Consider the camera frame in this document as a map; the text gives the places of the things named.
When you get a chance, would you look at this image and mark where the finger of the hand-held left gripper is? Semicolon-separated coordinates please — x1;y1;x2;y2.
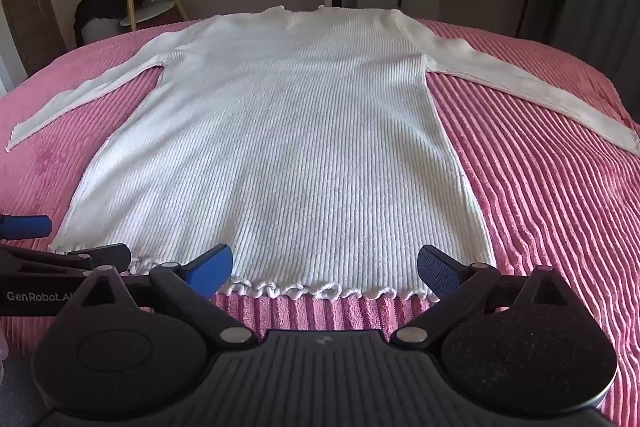
0;243;132;273
0;215;54;241

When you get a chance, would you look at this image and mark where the pink ribbed blanket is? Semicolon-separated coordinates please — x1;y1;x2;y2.
0;18;640;427

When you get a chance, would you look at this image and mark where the white towel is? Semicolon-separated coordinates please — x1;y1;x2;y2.
5;5;640;303

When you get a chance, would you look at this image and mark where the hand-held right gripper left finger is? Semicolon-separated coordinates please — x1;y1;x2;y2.
60;244;256;348

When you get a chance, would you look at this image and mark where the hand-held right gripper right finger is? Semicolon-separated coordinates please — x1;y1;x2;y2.
390;244;586;348

